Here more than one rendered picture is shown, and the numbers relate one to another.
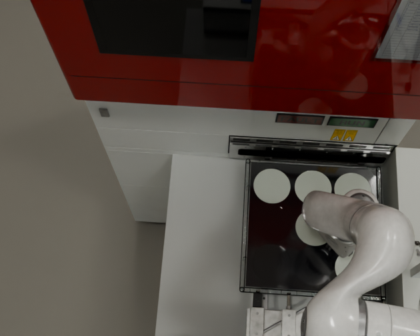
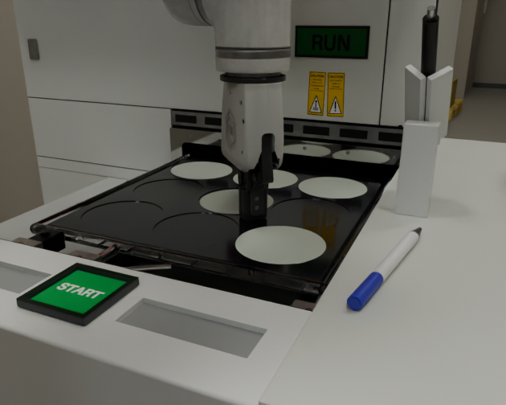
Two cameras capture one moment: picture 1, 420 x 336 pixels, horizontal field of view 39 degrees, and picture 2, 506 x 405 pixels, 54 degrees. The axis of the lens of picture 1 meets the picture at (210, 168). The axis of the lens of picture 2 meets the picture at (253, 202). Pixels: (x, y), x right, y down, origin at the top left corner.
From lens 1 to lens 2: 1.42 m
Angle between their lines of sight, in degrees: 50
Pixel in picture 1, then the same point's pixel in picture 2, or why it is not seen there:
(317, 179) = (277, 174)
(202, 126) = (136, 81)
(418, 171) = (454, 149)
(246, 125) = (188, 71)
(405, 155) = not seen: hidden behind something
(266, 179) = (198, 165)
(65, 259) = not seen: outside the picture
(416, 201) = (442, 162)
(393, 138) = not seen: hidden behind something
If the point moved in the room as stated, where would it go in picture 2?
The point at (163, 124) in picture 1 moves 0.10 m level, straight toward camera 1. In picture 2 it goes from (94, 79) to (68, 86)
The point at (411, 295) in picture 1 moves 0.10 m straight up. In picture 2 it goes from (385, 231) to (396, 113)
